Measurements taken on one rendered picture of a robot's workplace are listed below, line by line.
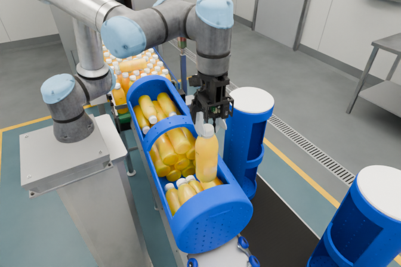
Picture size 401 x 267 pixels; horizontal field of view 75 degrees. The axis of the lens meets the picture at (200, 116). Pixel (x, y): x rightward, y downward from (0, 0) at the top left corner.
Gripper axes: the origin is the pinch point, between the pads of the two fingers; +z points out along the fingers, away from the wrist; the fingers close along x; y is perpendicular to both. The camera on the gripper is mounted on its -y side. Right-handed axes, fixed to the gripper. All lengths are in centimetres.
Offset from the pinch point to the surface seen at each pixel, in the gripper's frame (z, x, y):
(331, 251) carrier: 84, 61, 20
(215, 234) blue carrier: 38.1, -1.0, 11.3
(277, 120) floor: 143, 154, -134
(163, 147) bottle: 29.5, -7.1, -27.5
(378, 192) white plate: 40, 68, 20
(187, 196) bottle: 29.3, -6.6, -1.0
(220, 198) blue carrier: 20.6, 0.7, 9.5
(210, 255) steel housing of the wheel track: 51, -3, 12
